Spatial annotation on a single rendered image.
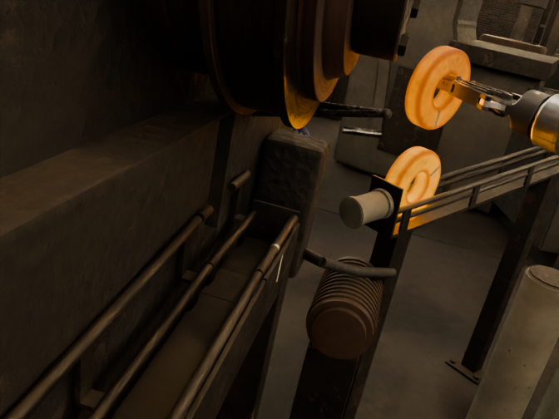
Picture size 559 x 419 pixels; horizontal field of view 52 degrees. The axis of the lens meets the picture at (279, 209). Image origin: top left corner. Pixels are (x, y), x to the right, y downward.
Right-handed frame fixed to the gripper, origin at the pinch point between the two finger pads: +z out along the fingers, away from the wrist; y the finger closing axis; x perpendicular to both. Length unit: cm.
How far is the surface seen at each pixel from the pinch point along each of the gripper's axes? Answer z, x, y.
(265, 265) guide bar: -17, -19, -52
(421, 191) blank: -2.0, -22.4, 3.0
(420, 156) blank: -2.4, -14.2, -2.4
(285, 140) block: 3.6, -11.7, -33.0
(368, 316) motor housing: -12.8, -39.5, -18.9
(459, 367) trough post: -3, -91, 60
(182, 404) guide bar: -30, -20, -72
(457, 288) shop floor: 28, -93, 109
